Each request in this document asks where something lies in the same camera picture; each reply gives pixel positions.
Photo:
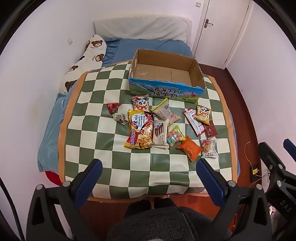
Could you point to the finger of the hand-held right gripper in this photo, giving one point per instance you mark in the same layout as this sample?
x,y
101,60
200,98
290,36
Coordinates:
x,y
268,155
290,147

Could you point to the grey green snack packet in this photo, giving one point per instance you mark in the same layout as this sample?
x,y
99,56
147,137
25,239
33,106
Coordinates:
x,y
161,110

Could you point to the colourful candy packet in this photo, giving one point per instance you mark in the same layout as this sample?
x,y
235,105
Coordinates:
x,y
175,136

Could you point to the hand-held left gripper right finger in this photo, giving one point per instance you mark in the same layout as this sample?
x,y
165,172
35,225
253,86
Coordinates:
x,y
209,179

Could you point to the red triangular snack packet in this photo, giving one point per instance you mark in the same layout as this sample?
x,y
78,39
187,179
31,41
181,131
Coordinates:
x,y
113,107

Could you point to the white door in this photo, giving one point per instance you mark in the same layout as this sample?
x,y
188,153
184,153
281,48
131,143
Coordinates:
x,y
219,30

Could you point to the yellow instant noodle packet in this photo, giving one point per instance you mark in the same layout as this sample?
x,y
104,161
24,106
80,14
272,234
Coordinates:
x,y
138,129

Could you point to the dark red snack packet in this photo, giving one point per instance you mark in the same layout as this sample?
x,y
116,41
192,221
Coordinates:
x,y
211,131

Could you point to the bear print pillow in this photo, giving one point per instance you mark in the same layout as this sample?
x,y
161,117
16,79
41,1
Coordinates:
x,y
92,55

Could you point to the yellow panda snack packet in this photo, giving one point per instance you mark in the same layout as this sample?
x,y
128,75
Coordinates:
x,y
203,113

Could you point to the black yellow floor device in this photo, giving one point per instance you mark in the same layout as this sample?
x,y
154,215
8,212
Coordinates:
x,y
254,172

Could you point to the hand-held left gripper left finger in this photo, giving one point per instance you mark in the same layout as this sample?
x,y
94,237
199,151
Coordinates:
x,y
92,176

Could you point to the red object under bed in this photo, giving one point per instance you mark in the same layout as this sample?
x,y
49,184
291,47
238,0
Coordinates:
x,y
52,177

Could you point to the blue bed sheet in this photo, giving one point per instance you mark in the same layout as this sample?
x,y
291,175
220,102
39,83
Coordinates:
x,y
48,139

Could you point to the printed cardboard box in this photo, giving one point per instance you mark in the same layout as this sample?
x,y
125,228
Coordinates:
x,y
161,90

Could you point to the red white stick packet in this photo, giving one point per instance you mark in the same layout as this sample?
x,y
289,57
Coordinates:
x,y
192,124
198,125

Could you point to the grey quilted pillow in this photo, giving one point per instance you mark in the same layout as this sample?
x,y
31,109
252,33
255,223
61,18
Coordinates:
x,y
143,29

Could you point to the white cookie stick packet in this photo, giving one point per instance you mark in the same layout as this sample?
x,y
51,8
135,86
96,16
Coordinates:
x,y
160,135

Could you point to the green white checkered mat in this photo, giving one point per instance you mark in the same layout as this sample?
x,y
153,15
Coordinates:
x,y
111,148

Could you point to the pink panda snack packet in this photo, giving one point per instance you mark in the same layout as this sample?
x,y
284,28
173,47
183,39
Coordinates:
x,y
140,103

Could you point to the small white snack packet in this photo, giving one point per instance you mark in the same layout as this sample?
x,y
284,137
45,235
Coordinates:
x,y
120,118

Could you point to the orange snack packet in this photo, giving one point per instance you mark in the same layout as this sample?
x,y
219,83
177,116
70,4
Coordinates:
x,y
189,148

